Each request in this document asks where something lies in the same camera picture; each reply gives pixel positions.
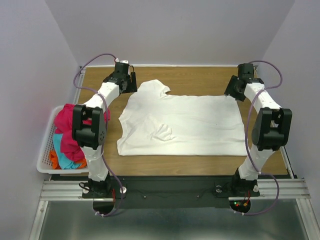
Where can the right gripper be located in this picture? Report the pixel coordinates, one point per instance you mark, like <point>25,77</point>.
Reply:
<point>230,89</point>

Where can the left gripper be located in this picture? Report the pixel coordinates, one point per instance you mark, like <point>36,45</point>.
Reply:
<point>132,85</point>

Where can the white t shirt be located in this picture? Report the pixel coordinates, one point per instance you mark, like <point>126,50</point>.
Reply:
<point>156,123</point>

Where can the pink t shirt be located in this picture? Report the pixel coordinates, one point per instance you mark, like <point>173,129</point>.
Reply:
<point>67,130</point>

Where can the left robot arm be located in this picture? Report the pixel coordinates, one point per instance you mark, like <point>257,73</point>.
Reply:
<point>98,184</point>

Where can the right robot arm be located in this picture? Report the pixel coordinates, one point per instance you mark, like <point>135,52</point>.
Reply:
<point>270,131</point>

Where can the orange t shirt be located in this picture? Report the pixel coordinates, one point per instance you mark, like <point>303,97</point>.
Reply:
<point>61,162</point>

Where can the cyan t shirt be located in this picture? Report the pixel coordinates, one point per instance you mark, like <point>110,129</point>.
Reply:
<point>57,143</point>

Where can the white plastic laundry basket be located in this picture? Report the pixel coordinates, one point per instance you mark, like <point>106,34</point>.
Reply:
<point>44,164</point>

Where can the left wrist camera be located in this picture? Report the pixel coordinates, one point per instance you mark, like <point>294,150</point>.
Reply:
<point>117,60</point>

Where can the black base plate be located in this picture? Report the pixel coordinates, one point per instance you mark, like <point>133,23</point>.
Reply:
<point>170,192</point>

